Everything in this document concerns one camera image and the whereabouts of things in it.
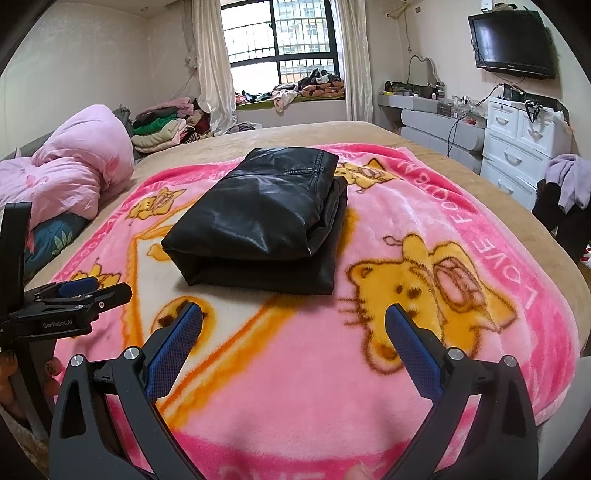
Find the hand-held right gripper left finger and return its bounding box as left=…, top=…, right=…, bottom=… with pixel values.
left=48, top=302, right=204, bottom=480

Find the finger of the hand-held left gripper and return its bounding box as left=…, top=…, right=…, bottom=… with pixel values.
left=68, top=282, right=134, bottom=315
left=31, top=276, right=100, bottom=301

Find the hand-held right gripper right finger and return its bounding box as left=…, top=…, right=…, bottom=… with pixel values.
left=385, top=304, right=539, bottom=480

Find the black leather jacket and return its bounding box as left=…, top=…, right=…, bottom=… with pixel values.
left=163, top=146, right=349, bottom=296

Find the pile of folded clothes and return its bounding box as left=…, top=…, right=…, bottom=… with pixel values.
left=130, top=96, right=218, bottom=153

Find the heap of clothes on sill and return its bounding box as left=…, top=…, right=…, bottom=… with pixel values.
left=235, top=68, right=346, bottom=114

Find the blue floral pillow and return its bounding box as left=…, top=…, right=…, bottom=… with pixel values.
left=23, top=213, right=90, bottom=282

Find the pink cartoon printed blanket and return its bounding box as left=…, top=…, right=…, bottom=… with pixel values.
left=48, top=142, right=580, bottom=480

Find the pink quilt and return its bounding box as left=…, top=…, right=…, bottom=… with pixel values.
left=0, top=104, right=136, bottom=241

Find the black garment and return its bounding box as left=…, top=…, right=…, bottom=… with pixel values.
left=532, top=180, right=591, bottom=264

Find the grey dressing table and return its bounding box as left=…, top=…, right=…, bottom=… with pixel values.
left=378, top=92, right=488, bottom=174

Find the white drawer cabinet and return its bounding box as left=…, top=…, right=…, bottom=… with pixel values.
left=480, top=96, right=571, bottom=198

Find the light purple garment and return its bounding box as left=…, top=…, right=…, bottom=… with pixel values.
left=545, top=154, right=591, bottom=213

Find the cream curtain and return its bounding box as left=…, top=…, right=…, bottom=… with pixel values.
left=191, top=0, right=238, bottom=137
left=335, top=0, right=372, bottom=123

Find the bed with tan sheet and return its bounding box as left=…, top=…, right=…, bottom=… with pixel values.
left=0, top=120, right=591, bottom=480

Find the clutter of small bottles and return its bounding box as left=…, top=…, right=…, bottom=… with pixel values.
left=385, top=80, right=488, bottom=121

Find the dressing table mirror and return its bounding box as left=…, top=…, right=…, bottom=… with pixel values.
left=409, top=55, right=439, bottom=86

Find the barred window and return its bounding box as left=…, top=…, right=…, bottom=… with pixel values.
left=221, top=0, right=342, bottom=90

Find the black cable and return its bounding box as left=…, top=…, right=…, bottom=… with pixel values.
left=445, top=83, right=509, bottom=158

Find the wall-mounted black television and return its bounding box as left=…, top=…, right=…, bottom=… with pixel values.
left=468, top=9, right=556, bottom=81

